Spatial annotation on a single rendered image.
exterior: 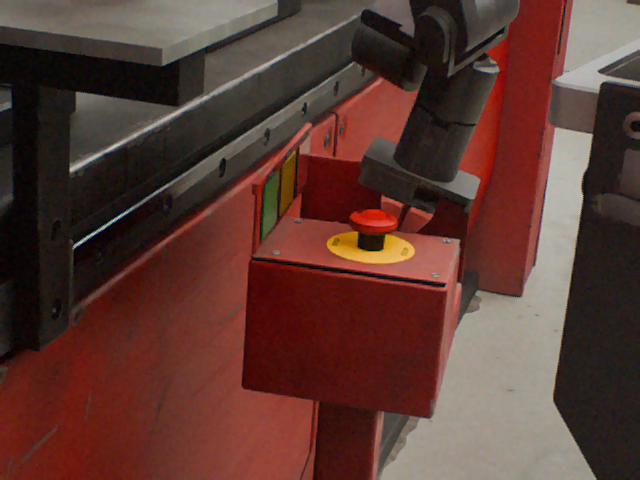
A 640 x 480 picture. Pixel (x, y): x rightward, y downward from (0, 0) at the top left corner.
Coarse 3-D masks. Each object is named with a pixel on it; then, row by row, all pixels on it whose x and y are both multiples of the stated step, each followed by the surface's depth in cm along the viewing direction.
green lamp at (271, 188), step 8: (272, 184) 100; (264, 192) 98; (272, 192) 100; (264, 200) 98; (272, 200) 101; (264, 208) 98; (272, 208) 101; (264, 216) 98; (272, 216) 101; (264, 224) 99; (272, 224) 102; (264, 232) 99
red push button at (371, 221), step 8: (352, 216) 100; (360, 216) 100; (368, 216) 100; (376, 216) 100; (384, 216) 100; (392, 216) 101; (352, 224) 100; (360, 224) 99; (368, 224) 99; (376, 224) 99; (384, 224) 99; (392, 224) 99; (360, 232) 100; (368, 232) 99; (376, 232) 99; (384, 232) 99; (392, 232) 100; (360, 240) 100; (368, 240) 100; (376, 240) 100; (384, 240) 101; (360, 248) 101; (368, 248) 100; (376, 248) 100
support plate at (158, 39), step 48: (0, 0) 72; (48, 0) 74; (96, 0) 75; (144, 0) 76; (192, 0) 77; (240, 0) 78; (48, 48) 65; (96, 48) 64; (144, 48) 64; (192, 48) 67
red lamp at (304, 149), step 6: (306, 138) 112; (306, 144) 112; (300, 150) 109; (306, 150) 112; (300, 156) 110; (306, 156) 112; (300, 162) 110; (306, 162) 113; (300, 168) 110; (306, 168) 113; (300, 174) 111; (306, 174) 114; (300, 180) 111; (306, 180) 114; (300, 186) 112
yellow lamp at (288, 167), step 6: (294, 156) 107; (288, 162) 105; (294, 162) 107; (282, 168) 103; (288, 168) 105; (294, 168) 108; (282, 174) 103; (288, 174) 106; (282, 180) 104; (288, 180) 106; (282, 186) 104; (288, 186) 106; (282, 192) 104; (288, 192) 107; (282, 198) 104; (288, 198) 107; (282, 204) 105; (288, 204) 107; (282, 210) 105
